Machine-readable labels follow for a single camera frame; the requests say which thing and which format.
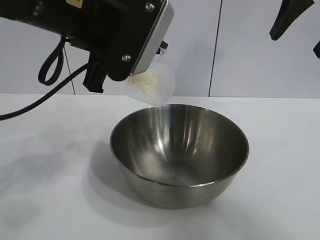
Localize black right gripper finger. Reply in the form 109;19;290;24
312;38;320;59
269;0;315;41

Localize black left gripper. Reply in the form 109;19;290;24
59;0;169;94

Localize clear plastic measuring cup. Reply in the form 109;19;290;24
124;47;175;106

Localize white rice grains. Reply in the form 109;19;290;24
127;71;161;98

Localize stainless steel mixing bowl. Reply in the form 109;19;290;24
109;103;250;210

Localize black round thick cable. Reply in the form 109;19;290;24
0;63;90;121

